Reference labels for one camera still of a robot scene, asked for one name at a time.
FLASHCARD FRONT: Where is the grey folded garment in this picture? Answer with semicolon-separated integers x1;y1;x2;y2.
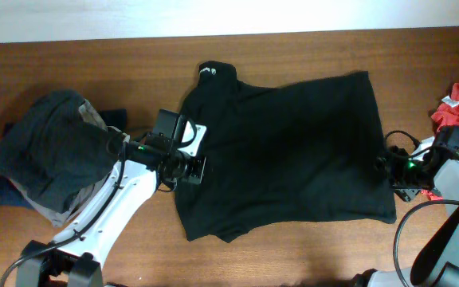
9;100;122;227

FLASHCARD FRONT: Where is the navy folded garment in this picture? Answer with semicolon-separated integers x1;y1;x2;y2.
0;108;128;210

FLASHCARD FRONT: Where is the dark folded garment on pile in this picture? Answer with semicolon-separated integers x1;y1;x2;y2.
0;90;121;212

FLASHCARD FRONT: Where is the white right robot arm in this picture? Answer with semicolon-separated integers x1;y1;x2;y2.
348;127;459;286

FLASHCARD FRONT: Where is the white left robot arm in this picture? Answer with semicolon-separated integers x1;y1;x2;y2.
12;115;207;286

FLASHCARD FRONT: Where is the black polo shirt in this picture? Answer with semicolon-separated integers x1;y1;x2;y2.
175;61;396;242

